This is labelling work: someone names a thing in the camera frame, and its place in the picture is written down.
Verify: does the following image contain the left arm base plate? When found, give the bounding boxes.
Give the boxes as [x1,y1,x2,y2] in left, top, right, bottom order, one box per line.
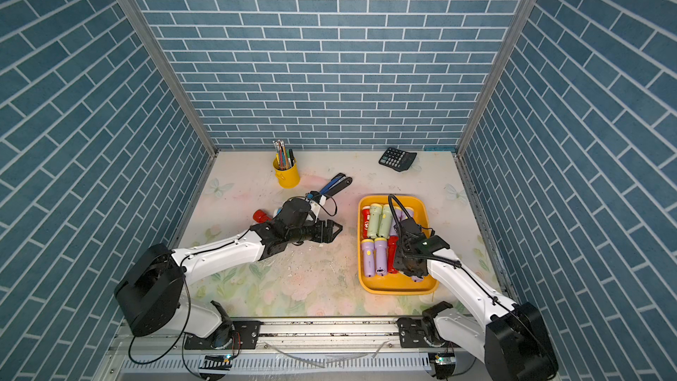
[184,320,262,352]

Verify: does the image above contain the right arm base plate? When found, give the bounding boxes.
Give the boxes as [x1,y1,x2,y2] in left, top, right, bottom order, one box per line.
[396,317,467,349]

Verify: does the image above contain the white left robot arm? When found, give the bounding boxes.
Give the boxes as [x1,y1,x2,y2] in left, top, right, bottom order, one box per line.
[115,198,343,339]

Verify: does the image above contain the black desk calculator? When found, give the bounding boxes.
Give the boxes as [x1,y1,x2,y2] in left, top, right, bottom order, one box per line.
[378,147,417,172]

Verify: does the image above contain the yellow plastic storage tray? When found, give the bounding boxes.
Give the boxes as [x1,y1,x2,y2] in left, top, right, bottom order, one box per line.
[356,195,439,296]

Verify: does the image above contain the yellow pen holder cup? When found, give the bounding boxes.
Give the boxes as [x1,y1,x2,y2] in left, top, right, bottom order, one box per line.
[273,159,301,189]

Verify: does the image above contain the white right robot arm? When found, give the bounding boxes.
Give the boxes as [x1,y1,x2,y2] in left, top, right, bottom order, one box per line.
[393,218,559,380]

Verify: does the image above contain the green flashlight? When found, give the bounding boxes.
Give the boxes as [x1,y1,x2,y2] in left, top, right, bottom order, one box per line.
[377,206,393,239]
[367,204,383,239]

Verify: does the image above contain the red flashlight with white logo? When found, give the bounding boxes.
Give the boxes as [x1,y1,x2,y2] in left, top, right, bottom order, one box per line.
[361,206,370,239]

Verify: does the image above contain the aluminium front rail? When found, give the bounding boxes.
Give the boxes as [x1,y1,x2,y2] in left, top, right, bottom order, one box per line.
[95,317,493,380]

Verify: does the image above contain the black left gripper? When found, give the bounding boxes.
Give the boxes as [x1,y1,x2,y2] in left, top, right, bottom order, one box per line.
[286,218,345,244]

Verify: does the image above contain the blue black stapler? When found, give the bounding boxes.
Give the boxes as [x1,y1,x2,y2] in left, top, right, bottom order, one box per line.
[319,173,353,199]

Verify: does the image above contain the pens in cup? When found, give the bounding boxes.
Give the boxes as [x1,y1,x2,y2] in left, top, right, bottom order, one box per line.
[273,139,295,171]

